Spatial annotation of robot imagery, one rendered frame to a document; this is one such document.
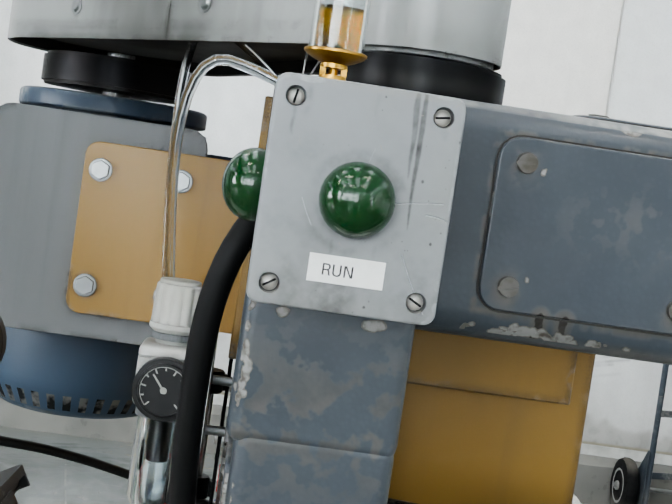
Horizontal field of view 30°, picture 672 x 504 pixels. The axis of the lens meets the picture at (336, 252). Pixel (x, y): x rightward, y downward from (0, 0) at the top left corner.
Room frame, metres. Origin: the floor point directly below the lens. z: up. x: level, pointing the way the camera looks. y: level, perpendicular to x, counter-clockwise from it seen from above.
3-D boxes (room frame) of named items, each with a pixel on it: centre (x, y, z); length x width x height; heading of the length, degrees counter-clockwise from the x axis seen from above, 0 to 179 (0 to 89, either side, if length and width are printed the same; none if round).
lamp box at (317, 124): (0.51, 0.00, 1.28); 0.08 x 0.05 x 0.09; 94
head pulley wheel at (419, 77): (0.69, -0.03, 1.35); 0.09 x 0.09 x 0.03
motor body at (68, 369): (1.01, 0.19, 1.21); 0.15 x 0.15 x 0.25
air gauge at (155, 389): (0.73, 0.09, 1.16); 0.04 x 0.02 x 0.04; 94
